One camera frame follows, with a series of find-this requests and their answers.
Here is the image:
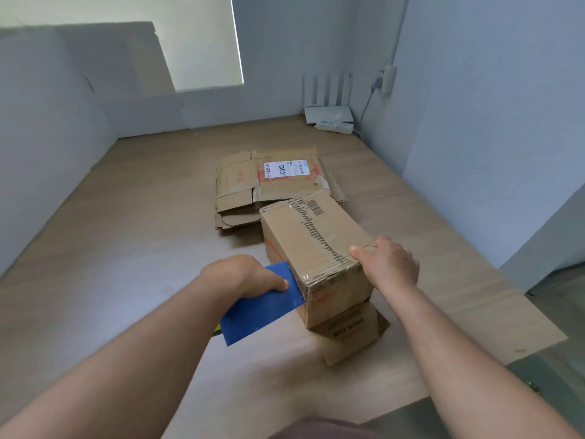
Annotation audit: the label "white power strip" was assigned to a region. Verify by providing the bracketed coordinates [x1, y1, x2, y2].
[314, 119, 355, 136]

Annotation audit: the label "white router with antennas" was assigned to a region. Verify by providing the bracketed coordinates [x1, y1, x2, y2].
[302, 72, 355, 126]

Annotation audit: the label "blue tape dispenser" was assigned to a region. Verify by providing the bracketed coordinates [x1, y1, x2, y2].
[219, 262, 307, 348]

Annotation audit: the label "person's right hand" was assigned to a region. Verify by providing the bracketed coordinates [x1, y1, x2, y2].
[348, 237, 421, 303]

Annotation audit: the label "stack of cardboard boxes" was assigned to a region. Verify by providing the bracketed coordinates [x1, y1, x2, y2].
[214, 168, 348, 232]

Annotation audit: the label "grey power cable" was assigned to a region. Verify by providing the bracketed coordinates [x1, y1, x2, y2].
[354, 76, 384, 140]

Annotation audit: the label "bright window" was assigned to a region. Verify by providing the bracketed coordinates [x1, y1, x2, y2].
[0, 0, 245, 93]

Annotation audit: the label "person's left forearm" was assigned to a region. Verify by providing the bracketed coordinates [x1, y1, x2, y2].
[0, 271, 243, 439]

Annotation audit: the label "person's left hand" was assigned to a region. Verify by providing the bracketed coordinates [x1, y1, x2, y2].
[197, 254, 290, 301]

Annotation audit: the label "person's right forearm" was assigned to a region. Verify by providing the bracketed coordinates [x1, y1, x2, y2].
[387, 284, 584, 439]

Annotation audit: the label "red-printed cardboard box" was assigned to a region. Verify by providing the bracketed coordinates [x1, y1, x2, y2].
[258, 188, 392, 368]

